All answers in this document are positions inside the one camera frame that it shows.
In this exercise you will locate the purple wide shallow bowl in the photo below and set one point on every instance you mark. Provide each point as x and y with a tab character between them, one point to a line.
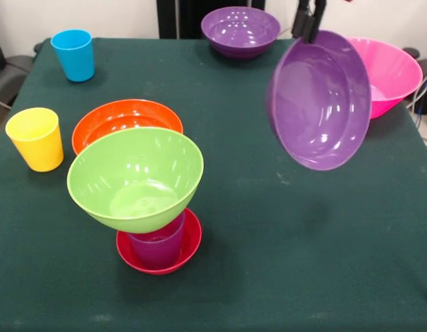
317	110

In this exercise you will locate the yellow plastic cup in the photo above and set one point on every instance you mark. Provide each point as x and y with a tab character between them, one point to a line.
37	148

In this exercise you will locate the black office chair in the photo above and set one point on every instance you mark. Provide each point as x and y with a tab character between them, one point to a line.
13	69

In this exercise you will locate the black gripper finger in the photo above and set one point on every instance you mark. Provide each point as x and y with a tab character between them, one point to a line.
315	24
300	22

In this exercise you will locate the red small bowl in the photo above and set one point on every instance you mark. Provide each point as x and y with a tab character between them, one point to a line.
192	242

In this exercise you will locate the green bowl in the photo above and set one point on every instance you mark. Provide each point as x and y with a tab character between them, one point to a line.
130	173

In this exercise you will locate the pink large bowl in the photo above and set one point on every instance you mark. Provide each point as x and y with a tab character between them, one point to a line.
393	76

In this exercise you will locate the orange wide shallow bowl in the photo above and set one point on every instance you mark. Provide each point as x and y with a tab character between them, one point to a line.
106	117

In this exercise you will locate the black small knob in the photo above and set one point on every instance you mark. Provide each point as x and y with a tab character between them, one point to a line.
37	47

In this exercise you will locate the purple rounded deep bowl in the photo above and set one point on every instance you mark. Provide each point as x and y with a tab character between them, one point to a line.
240	29

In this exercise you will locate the blue plastic cup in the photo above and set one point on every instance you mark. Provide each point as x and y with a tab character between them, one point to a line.
75	58

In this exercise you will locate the dark green table cloth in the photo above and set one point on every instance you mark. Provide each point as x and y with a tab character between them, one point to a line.
234	259

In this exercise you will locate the purple plastic cup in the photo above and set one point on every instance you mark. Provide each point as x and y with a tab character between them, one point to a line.
158	252

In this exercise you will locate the black rounded object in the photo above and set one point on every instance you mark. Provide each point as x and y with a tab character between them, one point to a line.
411	52

